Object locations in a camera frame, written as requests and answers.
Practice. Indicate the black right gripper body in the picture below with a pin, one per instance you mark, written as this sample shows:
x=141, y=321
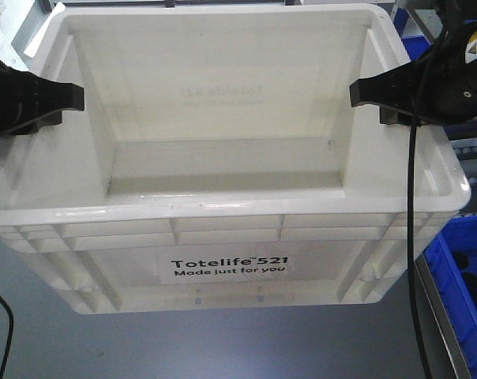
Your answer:
x=445, y=75

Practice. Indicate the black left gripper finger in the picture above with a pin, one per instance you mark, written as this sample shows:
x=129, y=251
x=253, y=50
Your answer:
x=53, y=119
x=43, y=98

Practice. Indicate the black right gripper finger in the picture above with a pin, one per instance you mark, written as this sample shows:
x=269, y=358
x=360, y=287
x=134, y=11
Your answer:
x=398, y=115
x=390, y=90

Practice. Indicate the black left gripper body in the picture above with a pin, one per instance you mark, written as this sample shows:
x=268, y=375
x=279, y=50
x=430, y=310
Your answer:
x=10, y=82

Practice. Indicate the white Totelife plastic bin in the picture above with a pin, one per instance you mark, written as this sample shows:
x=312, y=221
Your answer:
x=218, y=161

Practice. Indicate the blue bin with dark parts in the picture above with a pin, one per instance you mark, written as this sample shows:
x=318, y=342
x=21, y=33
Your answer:
x=452, y=261

